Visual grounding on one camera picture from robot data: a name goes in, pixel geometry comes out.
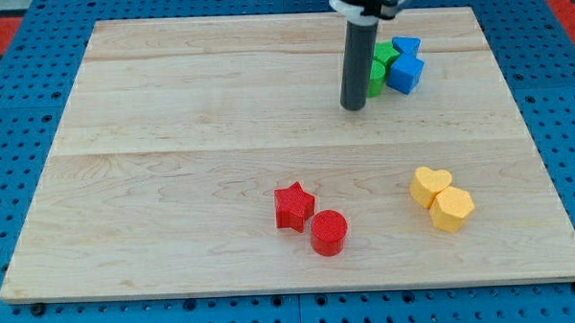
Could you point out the green star block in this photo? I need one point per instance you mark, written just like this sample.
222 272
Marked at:
385 54

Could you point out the yellow hexagon block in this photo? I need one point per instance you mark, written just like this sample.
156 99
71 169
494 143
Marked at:
450 209

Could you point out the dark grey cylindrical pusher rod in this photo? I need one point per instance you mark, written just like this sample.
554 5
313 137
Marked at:
357 65

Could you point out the black and white robot wrist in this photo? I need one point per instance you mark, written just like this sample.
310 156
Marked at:
368 12

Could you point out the red star block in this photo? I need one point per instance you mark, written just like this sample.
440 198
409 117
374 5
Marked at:
293 207

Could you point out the green cylinder block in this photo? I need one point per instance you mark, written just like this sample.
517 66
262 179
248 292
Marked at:
376 79

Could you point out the yellow heart block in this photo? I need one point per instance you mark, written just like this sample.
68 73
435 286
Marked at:
427 183

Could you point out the blue heart block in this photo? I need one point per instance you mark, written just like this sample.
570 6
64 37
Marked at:
407 45

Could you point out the light wooden board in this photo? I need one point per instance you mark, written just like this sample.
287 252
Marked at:
160 180

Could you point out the blue cube block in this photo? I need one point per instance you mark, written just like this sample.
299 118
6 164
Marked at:
405 73

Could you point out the red cylinder block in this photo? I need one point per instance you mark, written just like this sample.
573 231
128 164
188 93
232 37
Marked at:
328 232

